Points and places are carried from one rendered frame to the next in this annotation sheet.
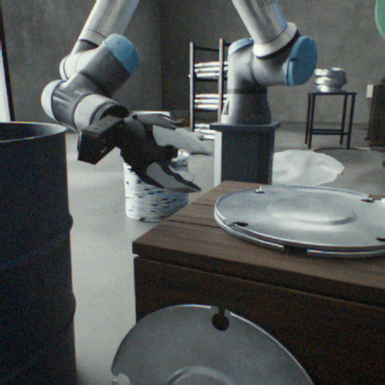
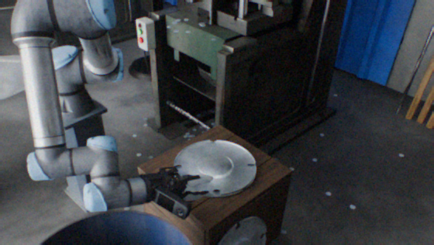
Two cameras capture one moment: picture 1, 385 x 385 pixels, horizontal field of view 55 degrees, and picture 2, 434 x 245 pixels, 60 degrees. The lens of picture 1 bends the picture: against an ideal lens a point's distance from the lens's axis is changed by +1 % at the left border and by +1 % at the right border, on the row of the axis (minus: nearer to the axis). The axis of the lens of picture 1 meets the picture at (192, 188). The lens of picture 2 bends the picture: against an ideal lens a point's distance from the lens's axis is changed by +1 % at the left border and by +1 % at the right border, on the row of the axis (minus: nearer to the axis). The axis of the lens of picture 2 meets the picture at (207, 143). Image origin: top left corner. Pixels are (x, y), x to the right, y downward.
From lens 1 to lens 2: 1.02 m
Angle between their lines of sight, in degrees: 62
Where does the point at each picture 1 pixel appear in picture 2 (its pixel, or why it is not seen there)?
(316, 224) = (230, 172)
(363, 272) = (263, 182)
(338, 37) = not seen: outside the picture
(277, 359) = (252, 222)
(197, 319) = (231, 232)
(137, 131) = (179, 188)
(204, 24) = not seen: outside the picture
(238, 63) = (67, 74)
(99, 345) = not seen: outside the picture
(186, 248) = (225, 215)
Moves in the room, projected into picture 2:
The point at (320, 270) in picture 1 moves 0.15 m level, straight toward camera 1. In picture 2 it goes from (257, 190) to (295, 215)
